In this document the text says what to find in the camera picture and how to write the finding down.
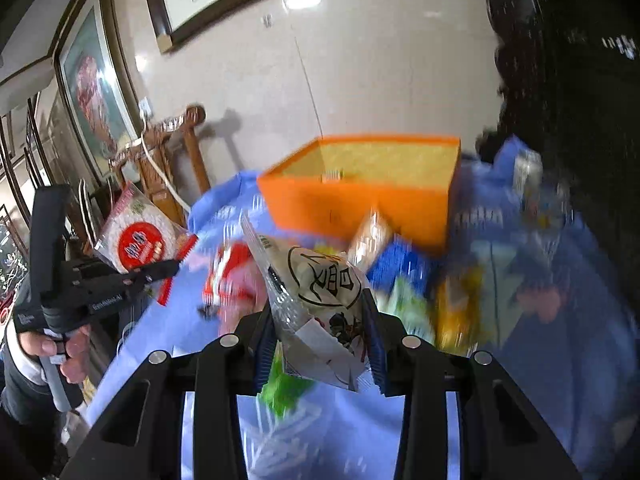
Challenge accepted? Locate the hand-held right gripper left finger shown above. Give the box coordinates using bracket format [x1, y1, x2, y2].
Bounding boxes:
[60, 306, 280, 480]

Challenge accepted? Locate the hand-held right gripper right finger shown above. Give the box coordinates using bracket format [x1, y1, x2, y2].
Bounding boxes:
[362, 290, 583, 480]

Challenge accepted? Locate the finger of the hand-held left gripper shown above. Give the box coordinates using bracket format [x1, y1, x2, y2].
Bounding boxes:
[117, 258, 181, 292]

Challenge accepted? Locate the red white rice cracker packet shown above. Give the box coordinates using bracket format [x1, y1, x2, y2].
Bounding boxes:
[92, 181, 199, 307]

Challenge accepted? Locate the white packet black circle print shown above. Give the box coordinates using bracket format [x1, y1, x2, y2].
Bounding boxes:
[240, 214, 382, 394]

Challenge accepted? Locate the orange box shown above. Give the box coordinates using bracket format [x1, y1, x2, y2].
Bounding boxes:
[257, 133, 462, 257]

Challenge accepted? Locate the person's left hand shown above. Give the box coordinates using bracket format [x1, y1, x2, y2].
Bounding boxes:
[17, 321, 93, 387]

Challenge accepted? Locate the bright green snack packet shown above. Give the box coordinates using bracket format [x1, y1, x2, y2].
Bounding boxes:
[257, 369, 317, 417]

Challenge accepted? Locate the red snack packet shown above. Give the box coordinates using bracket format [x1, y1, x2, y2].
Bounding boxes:
[200, 240, 267, 322]

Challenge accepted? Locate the yellow snack packet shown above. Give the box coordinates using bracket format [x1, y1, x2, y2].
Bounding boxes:
[432, 265, 487, 357]

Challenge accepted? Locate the carved wooden chair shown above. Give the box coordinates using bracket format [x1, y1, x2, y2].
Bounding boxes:
[107, 104, 212, 227]

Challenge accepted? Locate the framed red flower painting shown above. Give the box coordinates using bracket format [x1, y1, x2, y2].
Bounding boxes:
[52, 0, 144, 182]

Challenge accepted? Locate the blue printed tablecloth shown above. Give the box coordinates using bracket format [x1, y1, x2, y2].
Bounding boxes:
[82, 136, 640, 480]

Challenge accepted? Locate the white blue snack packet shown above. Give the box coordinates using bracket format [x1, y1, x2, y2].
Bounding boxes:
[510, 144, 547, 212]

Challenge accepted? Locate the dark cabinet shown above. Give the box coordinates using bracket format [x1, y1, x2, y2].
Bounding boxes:
[484, 0, 640, 233]

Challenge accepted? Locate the white cable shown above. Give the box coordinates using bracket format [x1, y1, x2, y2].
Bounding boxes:
[139, 110, 192, 211]

